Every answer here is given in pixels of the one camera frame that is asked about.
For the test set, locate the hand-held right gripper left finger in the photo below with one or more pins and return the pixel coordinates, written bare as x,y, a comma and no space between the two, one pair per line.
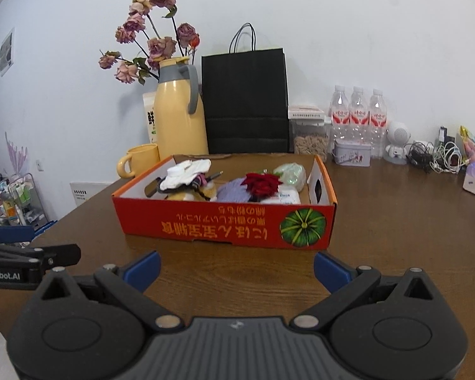
142,271

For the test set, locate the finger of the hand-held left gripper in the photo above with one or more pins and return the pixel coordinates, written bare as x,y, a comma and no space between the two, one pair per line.
61,255
14,234

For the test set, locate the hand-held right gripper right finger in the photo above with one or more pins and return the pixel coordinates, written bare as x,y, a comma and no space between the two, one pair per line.
330,273

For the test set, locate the orange cardboard box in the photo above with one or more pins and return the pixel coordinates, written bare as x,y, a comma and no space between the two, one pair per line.
221,225

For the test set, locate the white cloth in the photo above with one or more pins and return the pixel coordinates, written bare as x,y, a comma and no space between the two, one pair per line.
182,178

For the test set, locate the pale green packet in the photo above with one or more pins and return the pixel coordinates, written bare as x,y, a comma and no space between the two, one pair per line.
293,174

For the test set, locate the red fabric rose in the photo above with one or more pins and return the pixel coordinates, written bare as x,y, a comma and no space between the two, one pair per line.
261,184

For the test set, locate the purple knitted cloth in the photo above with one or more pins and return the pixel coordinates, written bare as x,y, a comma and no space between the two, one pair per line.
231,190

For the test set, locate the small grey craft knife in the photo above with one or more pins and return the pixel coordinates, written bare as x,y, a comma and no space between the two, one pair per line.
215,174

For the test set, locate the white vented appliance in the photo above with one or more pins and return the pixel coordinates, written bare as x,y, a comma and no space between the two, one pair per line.
89,194

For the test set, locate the yellow white plush toy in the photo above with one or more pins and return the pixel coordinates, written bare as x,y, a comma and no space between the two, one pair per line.
178,196

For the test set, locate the white cotton swab box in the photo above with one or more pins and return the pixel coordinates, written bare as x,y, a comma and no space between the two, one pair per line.
287,198

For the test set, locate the yellow mug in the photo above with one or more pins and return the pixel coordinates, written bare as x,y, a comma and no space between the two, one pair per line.
144,160

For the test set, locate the printed tin box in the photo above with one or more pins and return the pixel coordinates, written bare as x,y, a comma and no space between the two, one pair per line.
352,154

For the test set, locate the clear seed container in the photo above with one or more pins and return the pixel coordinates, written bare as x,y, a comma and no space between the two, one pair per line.
310,144

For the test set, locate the yellow thermos jug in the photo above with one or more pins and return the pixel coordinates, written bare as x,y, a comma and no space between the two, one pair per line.
178,126

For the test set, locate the white carton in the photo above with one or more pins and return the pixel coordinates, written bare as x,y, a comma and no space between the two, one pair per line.
149,118

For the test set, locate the white robot figure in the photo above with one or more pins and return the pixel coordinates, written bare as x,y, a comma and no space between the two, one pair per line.
398,132

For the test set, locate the clear water bottle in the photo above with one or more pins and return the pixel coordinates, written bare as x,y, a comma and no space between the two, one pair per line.
340,111
359,111
379,116

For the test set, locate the flat pink white box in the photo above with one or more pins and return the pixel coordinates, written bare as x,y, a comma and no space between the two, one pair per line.
306,111

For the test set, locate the small dark device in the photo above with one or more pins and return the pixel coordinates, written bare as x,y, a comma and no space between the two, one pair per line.
445,136

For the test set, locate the black paper bag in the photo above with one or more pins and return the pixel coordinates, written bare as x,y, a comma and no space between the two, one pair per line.
245,107

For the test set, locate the dried pink flower bouquet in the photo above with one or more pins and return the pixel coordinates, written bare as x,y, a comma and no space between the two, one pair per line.
160,47

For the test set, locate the white wall socket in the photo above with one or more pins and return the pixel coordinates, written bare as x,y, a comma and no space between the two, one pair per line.
39,165

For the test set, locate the purple wall sticker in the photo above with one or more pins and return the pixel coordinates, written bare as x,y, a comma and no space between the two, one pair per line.
18,156

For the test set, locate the framed wall picture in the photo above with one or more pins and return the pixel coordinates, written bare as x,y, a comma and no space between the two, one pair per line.
6,52

